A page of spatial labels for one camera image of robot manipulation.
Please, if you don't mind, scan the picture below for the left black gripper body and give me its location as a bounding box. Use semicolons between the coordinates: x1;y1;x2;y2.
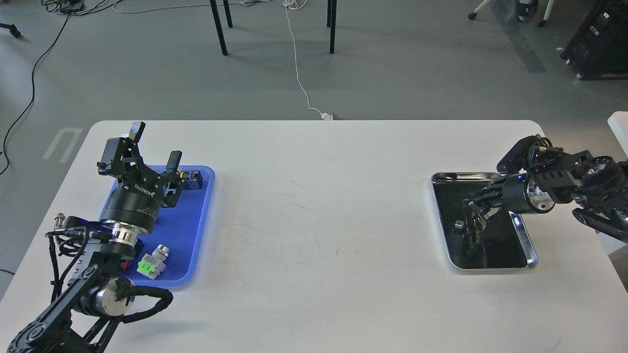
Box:
101;167;186;231

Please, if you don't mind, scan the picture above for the black equipment case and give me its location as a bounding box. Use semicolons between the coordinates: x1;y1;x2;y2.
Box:
560;0;628;80

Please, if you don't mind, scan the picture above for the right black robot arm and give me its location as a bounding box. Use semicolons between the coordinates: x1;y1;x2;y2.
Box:
453;134;628;243

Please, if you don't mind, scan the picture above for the black cable on floor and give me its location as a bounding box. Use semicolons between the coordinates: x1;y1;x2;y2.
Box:
0;0;111;176

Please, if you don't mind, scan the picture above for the green white push button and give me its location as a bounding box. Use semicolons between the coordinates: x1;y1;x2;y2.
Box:
136;244;170;280

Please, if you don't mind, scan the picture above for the black table leg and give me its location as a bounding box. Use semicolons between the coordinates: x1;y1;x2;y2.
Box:
210;0;233;56
327;0;338;54

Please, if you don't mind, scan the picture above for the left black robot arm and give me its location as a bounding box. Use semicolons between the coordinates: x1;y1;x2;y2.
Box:
7;122;185;353

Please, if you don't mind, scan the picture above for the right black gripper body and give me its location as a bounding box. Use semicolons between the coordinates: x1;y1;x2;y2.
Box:
484;174;531;214

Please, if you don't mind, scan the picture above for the white office chair base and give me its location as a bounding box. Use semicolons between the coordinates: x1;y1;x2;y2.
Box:
468;0;555;27

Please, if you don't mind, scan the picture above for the white cable on floor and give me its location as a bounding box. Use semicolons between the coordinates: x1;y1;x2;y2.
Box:
112;0;332;120

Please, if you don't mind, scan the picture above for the blue plastic tray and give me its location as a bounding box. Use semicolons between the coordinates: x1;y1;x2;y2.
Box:
123;165;215;288

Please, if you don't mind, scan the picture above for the black table leg right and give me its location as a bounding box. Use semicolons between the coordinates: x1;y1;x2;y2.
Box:
327;0;338;54

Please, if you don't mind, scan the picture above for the black table leg left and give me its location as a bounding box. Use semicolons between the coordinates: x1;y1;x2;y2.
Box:
210;0;233;56

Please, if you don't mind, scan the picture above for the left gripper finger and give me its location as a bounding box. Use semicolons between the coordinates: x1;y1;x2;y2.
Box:
159;151;185;202
97;122;146;177

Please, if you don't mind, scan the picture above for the silver metal tray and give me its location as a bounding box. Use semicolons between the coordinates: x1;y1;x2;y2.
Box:
431;172;538;274

